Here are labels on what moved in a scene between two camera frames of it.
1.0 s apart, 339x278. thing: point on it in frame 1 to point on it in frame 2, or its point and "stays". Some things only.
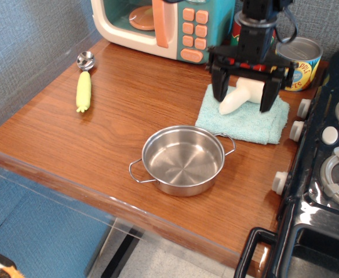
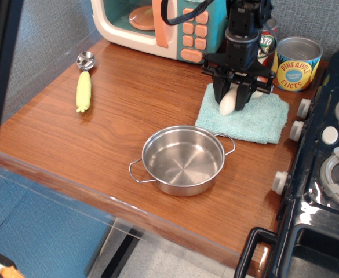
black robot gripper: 252,58 to 241,63
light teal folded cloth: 247,123 stays
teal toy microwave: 181,29 stays
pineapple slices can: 307,52 stays
